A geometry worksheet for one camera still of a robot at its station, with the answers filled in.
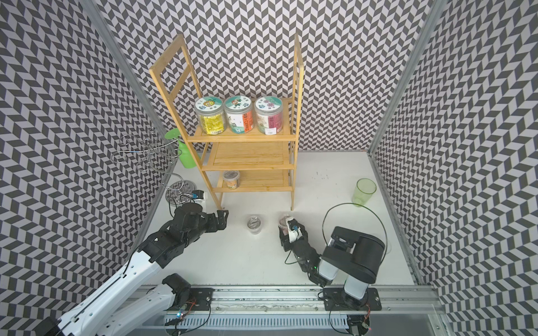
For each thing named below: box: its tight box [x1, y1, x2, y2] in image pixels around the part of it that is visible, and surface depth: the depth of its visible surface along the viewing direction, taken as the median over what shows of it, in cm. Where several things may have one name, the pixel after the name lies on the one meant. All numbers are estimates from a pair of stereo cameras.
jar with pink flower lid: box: [253, 95, 284, 136], surface depth 60 cm
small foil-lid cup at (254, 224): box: [247, 214, 262, 235], surface depth 87 cm
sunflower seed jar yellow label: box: [194, 95, 227, 136], surface depth 61 cm
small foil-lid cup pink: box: [278, 213, 290, 236], surface depth 84 cm
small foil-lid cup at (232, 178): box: [222, 170, 241, 190], surface depth 82 cm
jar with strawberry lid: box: [223, 95, 255, 135], surface depth 61 cm
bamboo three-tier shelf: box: [149, 34, 305, 211], surface depth 76 cm
